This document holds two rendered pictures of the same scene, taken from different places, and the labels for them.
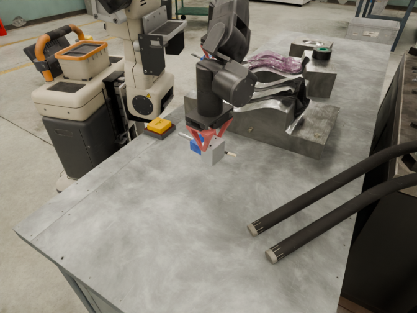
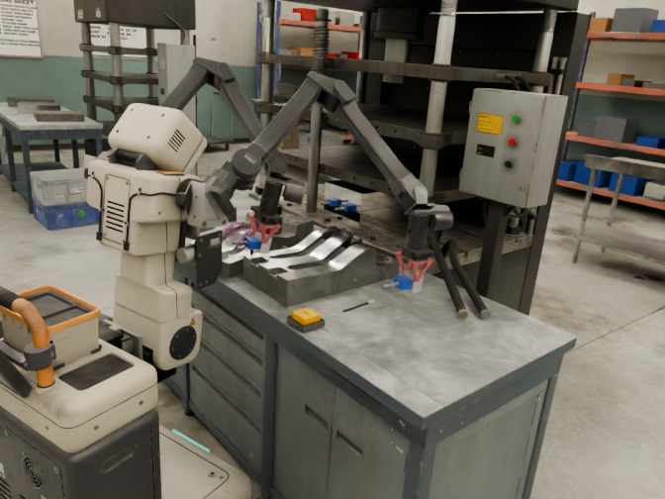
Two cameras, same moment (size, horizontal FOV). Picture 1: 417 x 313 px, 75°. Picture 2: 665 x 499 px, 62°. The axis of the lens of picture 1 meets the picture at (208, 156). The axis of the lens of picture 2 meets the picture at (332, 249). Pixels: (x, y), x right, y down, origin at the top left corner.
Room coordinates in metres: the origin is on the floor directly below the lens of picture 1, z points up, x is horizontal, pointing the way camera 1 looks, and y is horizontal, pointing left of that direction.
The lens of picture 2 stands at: (0.27, 1.54, 1.54)
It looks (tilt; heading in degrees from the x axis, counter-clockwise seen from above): 19 degrees down; 288
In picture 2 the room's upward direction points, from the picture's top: 4 degrees clockwise
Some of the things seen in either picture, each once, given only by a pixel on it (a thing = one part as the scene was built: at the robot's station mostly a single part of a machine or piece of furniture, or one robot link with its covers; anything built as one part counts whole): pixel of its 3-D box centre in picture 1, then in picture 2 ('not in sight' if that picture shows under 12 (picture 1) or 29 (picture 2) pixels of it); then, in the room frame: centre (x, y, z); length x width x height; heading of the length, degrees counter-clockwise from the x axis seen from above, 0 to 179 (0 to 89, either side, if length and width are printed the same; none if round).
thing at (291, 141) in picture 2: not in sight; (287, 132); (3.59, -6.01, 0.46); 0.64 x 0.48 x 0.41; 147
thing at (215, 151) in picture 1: (198, 143); (400, 283); (0.55, 0.03, 0.93); 0.13 x 0.05 x 0.05; 51
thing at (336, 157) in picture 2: not in sight; (387, 180); (0.92, -1.25, 0.96); 1.29 x 0.83 x 0.18; 149
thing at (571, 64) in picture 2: not in sight; (440, 182); (0.70, -1.65, 0.90); 1.31 x 0.16 x 1.80; 149
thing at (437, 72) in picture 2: not in sight; (396, 81); (0.92, -1.24, 1.45); 1.29 x 0.82 x 0.19; 149
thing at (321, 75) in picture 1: (273, 69); (248, 239); (1.22, -0.30, 0.86); 0.50 x 0.26 x 0.11; 77
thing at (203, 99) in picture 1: (210, 102); (416, 241); (0.53, 0.00, 1.05); 0.10 x 0.07 x 0.07; 142
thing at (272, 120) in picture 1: (261, 103); (324, 260); (0.87, -0.19, 0.87); 0.50 x 0.26 x 0.14; 59
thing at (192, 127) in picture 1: (206, 132); (415, 265); (0.52, 0.00, 0.98); 0.07 x 0.07 x 0.09; 51
